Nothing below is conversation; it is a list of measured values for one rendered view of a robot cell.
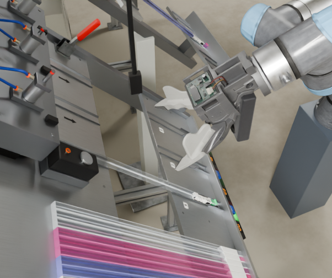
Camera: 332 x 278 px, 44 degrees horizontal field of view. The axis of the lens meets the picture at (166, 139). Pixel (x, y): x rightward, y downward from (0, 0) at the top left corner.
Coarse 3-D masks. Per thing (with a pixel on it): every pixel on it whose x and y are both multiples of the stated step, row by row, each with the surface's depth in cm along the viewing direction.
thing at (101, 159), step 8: (72, 144) 69; (104, 160) 74; (112, 160) 75; (112, 168) 76; (120, 168) 76; (128, 168) 78; (136, 176) 80; (144, 176) 81; (152, 176) 83; (160, 184) 84; (168, 184) 86; (176, 192) 88; (184, 192) 89; (192, 192) 92
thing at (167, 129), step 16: (144, 96) 107; (144, 112) 102; (160, 112) 108; (160, 128) 102; (176, 128) 110; (160, 144) 97; (176, 144) 104; (160, 160) 93; (176, 160) 98; (176, 176) 94; (192, 176) 100; (208, 192) 101; (176, 208) 85; (192, 208) 90; (208, 208) 96; (192, 224) 86; (208, 224) 91; (224, 224) 97; (208, 240) 87; (224, 240) 93
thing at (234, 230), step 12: (192, 120) 117; (192, 132) 115; (204, 156) 110; (216, 180) 104; (216, 192) 103; (228, 204) 100; (228, 216) 98; (228, 228) 97; (240, 240) 94; (252, 264) 91; (252, 276) 89
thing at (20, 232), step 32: (64, 64) 85; (64, 96) 78; (64, 128) 72; (96, 128) 80; (0, 160) 57; (32, 160) 61; (0, 192) 53; (32, 192) 58; (64, 192) 63; (96, 192) 68; (0, 224) 51; (32, 224) 54; (0, 256) 48; (32, 256) 51
